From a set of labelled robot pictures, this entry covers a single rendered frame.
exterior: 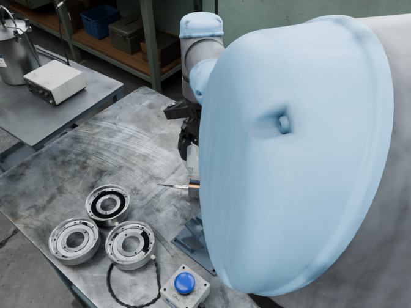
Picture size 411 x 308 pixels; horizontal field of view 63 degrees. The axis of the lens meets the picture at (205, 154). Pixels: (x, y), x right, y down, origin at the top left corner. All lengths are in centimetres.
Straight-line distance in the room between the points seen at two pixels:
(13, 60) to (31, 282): 97
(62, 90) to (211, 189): 127
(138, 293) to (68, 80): 92
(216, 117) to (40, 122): 125
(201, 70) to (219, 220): 37
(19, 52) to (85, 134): 58
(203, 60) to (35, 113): 101
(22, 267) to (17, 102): 78
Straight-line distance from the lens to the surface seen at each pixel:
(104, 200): 86
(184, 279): 67
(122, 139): 103
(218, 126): 15
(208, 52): 53
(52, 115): 140
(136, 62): 248
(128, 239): 79
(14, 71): 159
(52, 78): 145
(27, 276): 182
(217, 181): 16
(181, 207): 84
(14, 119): 144
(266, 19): 221
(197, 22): 59
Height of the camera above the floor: 149
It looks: 46 degrees down
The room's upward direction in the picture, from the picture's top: straight up
